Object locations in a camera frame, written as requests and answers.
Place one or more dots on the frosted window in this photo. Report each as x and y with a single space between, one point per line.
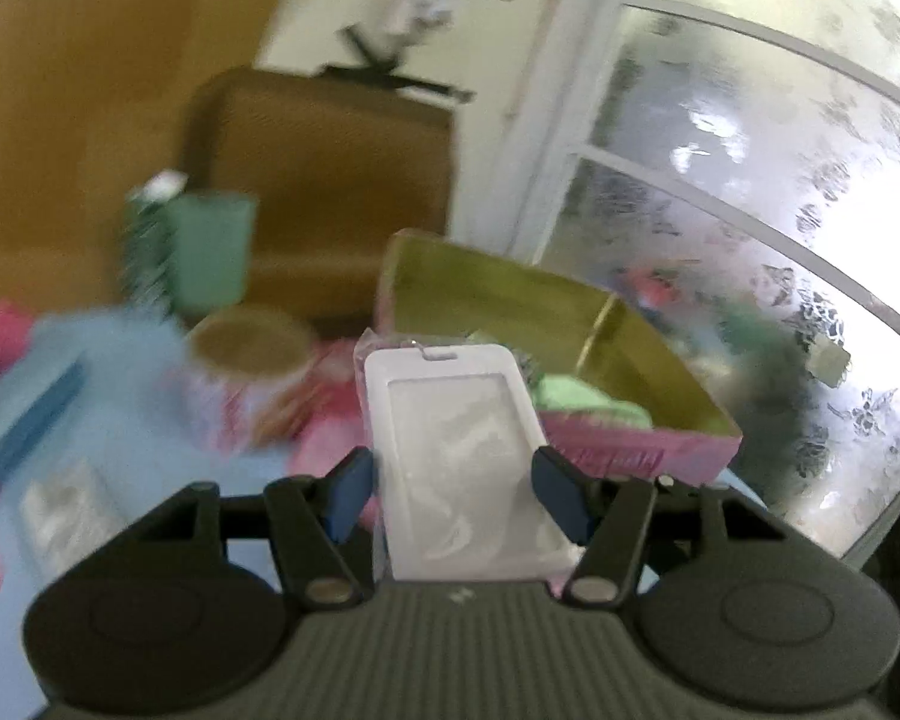
720 165

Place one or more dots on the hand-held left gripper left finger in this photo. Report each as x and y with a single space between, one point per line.
351 495

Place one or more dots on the green drink carton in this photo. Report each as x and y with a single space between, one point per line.
146 247

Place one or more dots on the black wall tape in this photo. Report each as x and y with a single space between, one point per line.
390 75

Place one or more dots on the printed blue tablecloth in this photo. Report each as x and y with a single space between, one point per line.
142 420

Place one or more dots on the white card holder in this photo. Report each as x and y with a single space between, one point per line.
450 465

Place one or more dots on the round snack can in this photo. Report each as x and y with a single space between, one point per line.
244 382

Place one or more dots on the white plastic packet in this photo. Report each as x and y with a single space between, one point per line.
71 514

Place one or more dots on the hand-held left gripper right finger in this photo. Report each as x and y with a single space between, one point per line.
562 499

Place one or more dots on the brown chair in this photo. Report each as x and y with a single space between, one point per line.
330 187

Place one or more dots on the green cloth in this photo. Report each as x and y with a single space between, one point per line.
589 401

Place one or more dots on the green plastic cup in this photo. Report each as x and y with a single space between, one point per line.
210 251

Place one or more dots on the blue flat pack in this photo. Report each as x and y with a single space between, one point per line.
26 427

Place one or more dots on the pink biscuit tin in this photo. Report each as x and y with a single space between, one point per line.
495 292

